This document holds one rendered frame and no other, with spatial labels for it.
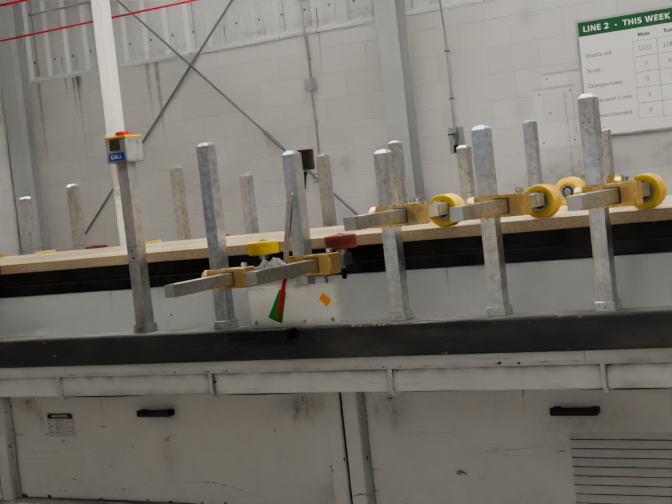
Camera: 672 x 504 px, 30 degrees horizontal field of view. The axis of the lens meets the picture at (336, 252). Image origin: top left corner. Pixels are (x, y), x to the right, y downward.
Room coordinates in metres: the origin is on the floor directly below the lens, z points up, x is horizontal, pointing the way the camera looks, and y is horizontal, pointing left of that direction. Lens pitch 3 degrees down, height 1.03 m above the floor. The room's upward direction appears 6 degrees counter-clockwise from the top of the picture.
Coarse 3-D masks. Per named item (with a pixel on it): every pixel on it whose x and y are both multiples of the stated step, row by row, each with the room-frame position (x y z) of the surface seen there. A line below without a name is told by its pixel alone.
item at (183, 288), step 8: (192, 280) 2.99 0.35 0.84; (200, 280) 3.01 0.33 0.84; (208, 280) 3.04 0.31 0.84; (216, 280) 3.06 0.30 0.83; (224, 280) 3.09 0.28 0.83; (232, 280) 3.12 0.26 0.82; (168, 288) 2.93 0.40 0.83; (176, 288) 2.92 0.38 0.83; (184, 288) 2.95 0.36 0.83; (192, 288) 2.98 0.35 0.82; (200, 288) 3.00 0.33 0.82; (208, 288) 3.03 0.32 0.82; (168, 296) 2.93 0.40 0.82; (176, 296) 2.92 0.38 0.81
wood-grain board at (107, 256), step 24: (528, 216) 3.14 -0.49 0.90; (552, 216) 2.99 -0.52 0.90; (576, 216) 2.89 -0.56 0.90; (624, 216) 2.84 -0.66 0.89; (648, 216) 2.81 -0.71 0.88; (192, 240) 4.19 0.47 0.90; (240, 240) 3.69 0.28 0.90; (312, 240) 3.25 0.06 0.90; (360, 240) 3.18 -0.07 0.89; (408, 240) 3.11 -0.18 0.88; (0, 264) 3.91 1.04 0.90; (24, 264) 3.76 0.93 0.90; (48, 264) 3.71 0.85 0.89; (72, 264) 3.67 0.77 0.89; (96, 264) 3.62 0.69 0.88; (120, 264) 3.58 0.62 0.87
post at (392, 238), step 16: (384, 160) 2.90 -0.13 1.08; (384, 176) 2.91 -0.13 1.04; (384, 192) 2.91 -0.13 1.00; (384, 240) 2.91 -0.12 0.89; (400, 240) 2.92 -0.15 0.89; (384, 256) 2.92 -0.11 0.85; (400, 256) 2.91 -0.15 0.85; (400, 272) 2.90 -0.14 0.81; (400, 288) 2.90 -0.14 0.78; (400, 304) 2.90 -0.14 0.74
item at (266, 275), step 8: (344, 256) 3.11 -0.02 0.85; (288, 264) 2.90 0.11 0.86; (296, 264) 2.92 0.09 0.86; (304, 264) 2.95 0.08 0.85; (312, 264) 2.98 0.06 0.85; (344, 264) 3.11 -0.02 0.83; (248, 272) 2.78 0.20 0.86; (256, 272) 2.77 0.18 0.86; (264, 272) 2.80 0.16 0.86; (272, 272) 2.83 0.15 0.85; (280, 272) 2.85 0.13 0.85; (288, 272) 2.88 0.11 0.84; (296, 272) 2.91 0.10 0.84; (304, 272) 2.94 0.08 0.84; (312, 272) 2.98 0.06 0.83; (248, 280) 2.78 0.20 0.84; (256, 280) 2.77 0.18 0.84; (264, 280) 2.79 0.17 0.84; (272, 280) 2.82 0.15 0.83
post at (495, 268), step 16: (480, 128) 2.78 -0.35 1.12; (480, 144) 2.78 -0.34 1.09; (480, 160) 2.78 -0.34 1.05; (480, 176) 2.79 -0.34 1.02; (480, 192) 2.79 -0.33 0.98; (496, 192) 2.80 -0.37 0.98; (496, 224) 2.78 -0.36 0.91; (496, 240) 2.77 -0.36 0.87; (496, 256) 2.78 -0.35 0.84; (496, 272) 2.78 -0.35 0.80; (496, 288) 2.78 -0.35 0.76; (496, 304) 2.78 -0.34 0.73
